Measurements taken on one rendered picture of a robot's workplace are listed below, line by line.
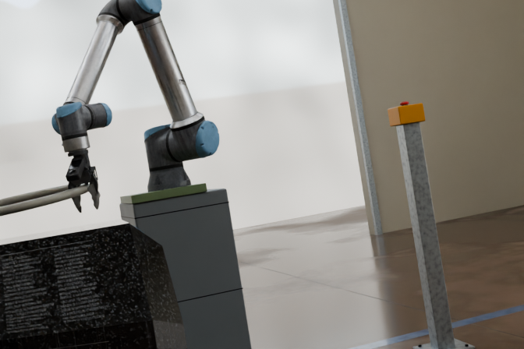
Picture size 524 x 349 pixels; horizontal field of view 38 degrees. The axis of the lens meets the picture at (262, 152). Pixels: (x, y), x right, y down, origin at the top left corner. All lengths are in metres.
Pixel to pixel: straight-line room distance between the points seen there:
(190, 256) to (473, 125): 5.78
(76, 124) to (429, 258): 1.62
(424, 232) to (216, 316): 0.97
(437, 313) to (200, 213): 1.12
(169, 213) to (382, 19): 5.39
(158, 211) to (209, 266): 0.31
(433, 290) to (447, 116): 5.10
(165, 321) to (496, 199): 6.93
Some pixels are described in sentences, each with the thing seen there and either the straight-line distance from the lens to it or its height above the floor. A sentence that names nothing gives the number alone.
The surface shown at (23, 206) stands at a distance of 2.58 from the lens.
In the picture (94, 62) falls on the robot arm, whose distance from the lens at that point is 3.05.
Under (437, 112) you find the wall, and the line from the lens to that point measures 8.36.
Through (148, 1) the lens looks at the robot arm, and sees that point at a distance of 3.11.
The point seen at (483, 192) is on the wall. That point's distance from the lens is 8.62.
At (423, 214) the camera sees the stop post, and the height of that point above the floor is 0.60.
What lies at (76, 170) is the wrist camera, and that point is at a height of 1.01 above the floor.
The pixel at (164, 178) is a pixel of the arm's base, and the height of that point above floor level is 0.93.
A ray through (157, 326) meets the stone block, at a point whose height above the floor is 0.57.
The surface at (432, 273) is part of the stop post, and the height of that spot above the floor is 0.34.
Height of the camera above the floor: 0.95
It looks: level
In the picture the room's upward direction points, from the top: 9 degrees counter-clockwise
